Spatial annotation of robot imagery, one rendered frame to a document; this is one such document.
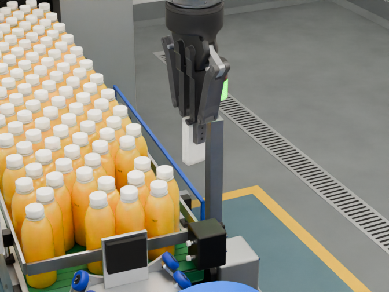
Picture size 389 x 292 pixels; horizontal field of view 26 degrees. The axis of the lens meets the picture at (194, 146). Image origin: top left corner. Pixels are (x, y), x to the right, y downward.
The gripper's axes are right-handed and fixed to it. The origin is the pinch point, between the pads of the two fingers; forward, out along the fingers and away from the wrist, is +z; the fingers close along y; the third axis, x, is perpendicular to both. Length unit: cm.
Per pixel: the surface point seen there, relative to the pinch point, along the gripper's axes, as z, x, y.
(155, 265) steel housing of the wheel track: 58, 20, -45
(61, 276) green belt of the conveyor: 63, 3, -58
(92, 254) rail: 55, 9, -53
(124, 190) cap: 44, 19, -55
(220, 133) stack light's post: 48, 57, -72
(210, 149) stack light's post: 52, 54, -72
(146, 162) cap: 44, 30, -64
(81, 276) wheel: 55, 3, -46
